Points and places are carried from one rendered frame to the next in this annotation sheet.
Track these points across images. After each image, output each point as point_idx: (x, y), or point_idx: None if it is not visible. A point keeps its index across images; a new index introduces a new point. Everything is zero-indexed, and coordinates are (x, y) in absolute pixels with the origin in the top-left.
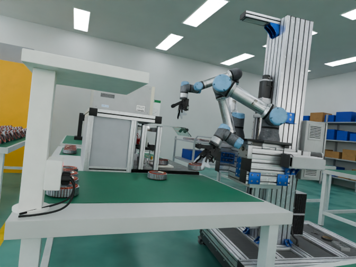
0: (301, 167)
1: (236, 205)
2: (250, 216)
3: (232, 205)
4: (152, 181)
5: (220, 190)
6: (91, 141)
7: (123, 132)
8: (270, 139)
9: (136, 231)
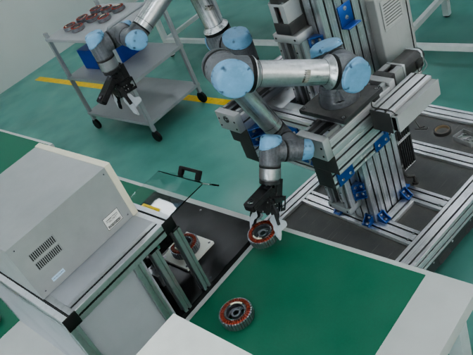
0: (412, 120)
1: (412, 330)
2: (445, 346)
3: (406, 333)
4: (250, 341)
5: (351, 285)
6: (101, 353)
7: (133, 295)
8: (347, 103)
9: None
